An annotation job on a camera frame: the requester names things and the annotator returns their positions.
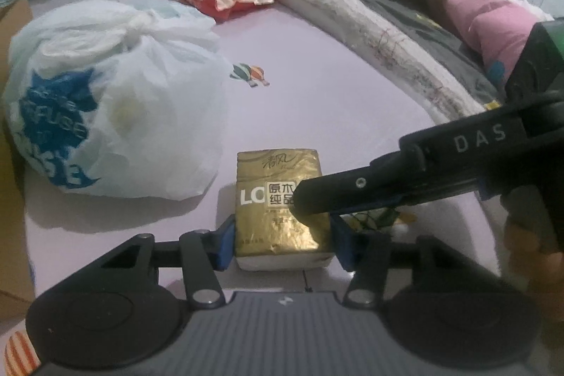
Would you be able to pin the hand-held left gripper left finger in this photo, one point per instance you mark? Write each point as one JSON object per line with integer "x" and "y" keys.
{"x": 225, "y": 244}

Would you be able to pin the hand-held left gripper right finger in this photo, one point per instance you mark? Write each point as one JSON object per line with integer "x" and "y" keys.
{"x": 341, "y": 244}

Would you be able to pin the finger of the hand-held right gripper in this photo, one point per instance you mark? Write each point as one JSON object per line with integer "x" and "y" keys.
{"x": 379, "y": 206}
{"x": 352, "y": 189}

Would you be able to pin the gold tissue pack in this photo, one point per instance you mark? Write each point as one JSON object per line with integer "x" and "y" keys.
{"x": 264, "y": 226}

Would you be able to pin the brown cardboard box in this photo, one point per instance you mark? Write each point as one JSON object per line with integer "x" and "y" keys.
{"x": 9, "y": 182}

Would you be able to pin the person's right hand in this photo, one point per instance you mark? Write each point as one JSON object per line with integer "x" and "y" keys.
{"x": 533, "y": 266}

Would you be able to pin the pink cushion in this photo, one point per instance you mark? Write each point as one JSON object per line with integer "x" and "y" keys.
{"x": 484, "y": 28}

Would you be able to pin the grey quilt yellow print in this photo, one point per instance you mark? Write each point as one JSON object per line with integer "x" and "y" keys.
{"x": 418, "y": 28}

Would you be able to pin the white plastic bag blue print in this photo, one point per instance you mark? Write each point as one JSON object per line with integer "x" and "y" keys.
{"x": 132, "y": 116}

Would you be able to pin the rolled checked blanket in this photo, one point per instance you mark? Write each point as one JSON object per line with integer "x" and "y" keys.
{"x": 352, "y": 15}

